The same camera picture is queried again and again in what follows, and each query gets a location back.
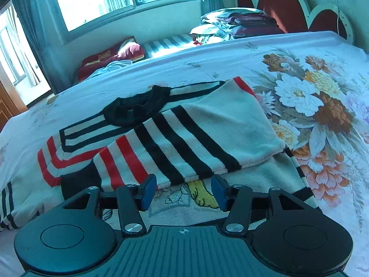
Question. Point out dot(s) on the long teal curtain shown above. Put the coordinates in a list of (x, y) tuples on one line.
[(37, 20)]

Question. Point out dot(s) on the striped mattress sheet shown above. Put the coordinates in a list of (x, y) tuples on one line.
[(167, 44)]

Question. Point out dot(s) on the floral bed sheet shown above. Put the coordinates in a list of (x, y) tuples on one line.
[(201, 60)]

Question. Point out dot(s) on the white floral pillow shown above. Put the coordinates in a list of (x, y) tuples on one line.
[(206, 31)]

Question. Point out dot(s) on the maroon floral pillow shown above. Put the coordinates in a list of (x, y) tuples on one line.
[(248, 20)]

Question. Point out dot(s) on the striped knit sweater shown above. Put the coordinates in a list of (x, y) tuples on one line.
[(201, 127)]

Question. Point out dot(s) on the red scalloped headboard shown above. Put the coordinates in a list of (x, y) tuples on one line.
[(276, 0)]

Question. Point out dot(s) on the pink cushion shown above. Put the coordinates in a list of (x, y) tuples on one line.
[(131, 50)]

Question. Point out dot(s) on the brown wooden door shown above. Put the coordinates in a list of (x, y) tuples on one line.
[(8, 106)]

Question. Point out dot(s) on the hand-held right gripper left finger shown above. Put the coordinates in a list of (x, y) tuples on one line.
[(148, 192)]

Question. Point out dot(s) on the blue crumpled cloth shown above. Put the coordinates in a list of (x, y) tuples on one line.
[(112, 66)]

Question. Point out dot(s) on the dark red pillow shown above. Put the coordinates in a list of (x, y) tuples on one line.
[(98, 60)]

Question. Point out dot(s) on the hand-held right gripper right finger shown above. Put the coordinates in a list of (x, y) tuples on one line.
[(218, 192)]

